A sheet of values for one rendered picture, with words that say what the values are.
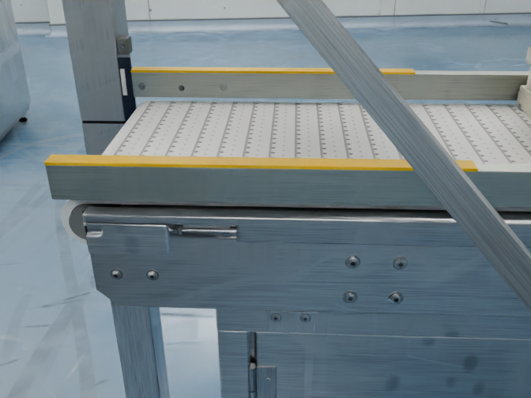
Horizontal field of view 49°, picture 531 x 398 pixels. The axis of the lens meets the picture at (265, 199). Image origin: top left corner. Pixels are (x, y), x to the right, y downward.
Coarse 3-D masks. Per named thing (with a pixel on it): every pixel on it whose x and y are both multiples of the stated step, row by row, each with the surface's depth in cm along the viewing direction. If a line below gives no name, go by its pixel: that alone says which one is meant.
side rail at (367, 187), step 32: (64, 192) 48; (96, 192) 47; (128, 192) 47; (160, 192) 47; (192, 192) 47; (224, 192) 47; (256, 192) 47; (288, 192) 46; (320, 192) 46; (352, 192) 46; (384, 192) 46; (416, 192) 46; (480, 192) 46; (512, 192) 46
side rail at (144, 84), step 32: (160, 96) 72; (192, 96) 71; (224, 96) 71; (256, 96) 71; (288, 96) 71; (320, 96) 71; (352, 96) 70; (416, 96) 70; (448, 96) 70; (480, 96) 70; (512, 96) 70
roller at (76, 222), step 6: (84, 204) 50; (90, 204) 50; (96, 204) 50; (102, 204) 51; (108, 204) 51; (114, 204) 52; (72, 210) 50; (78, 210) 50; (84, 210) 50; (72, 216) 50; (78, 216) 50; (72, 222) 50; (78, 222) 50; (84, 222) 50; (72, 228) 50; (78, 228) 50; (84, 228) 50; (78, 234) 51; (84, 234) 51
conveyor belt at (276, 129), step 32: (128, 128) 64; (160, 128) 63; (192, 128) 63; (224, 128) 63; (256, 128) 63; (288, 128) 63; (320, 128) 63; (352, 128) 63; (448, 128) 63; (480, 128) 63; (512, 128) 63; (480, 160) 55; (512, 160) 55; (64, 224) 51
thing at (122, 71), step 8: (120, 64) 71; (128, 64) 71; (120, 72) 71; (128, 72) 72; (120, 80) 72; (128, 80) 72; (128, 88) 73; (128, 96) 73; (128, 104) 74; (128, 112) 74
